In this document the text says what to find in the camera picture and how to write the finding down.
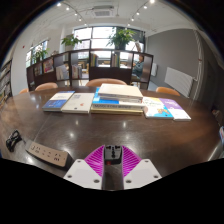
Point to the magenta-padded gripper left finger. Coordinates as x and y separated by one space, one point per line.
81 173

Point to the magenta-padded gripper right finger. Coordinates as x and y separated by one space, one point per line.
143 173

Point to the black charger with red button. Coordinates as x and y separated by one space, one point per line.
113 153

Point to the black power strip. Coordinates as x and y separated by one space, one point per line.
46 153

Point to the colourful yellow-blue picture book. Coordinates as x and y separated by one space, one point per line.
155 108

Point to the large cream book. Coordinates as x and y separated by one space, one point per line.
116 111

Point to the white-cover book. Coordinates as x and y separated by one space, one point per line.
78 102

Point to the purple-cover book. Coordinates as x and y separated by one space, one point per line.
173 106

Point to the large blue-edged book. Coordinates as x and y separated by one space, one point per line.
100 101

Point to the thick grey-white book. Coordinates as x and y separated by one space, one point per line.
120 90

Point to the tan chairs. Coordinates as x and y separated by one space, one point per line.
105 82

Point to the dark curved shelf unit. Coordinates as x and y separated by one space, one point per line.
110 73

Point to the person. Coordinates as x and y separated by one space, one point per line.
137 68

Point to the small bushy potted plant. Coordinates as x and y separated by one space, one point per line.
40 54

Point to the potted plant with drooping leaves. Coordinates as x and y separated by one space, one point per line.
70 40

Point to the large leafy potted plant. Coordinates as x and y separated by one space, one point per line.
121 37

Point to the white ceiling air conditioner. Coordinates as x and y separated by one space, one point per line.
103 11

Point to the ceiling track spotlights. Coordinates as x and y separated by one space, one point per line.
59 4

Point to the large white wall radiator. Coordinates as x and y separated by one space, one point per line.
178 81

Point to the small white wall radiator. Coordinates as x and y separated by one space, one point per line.
154 69

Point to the wall bookshelf unit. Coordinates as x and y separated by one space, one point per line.
4 83

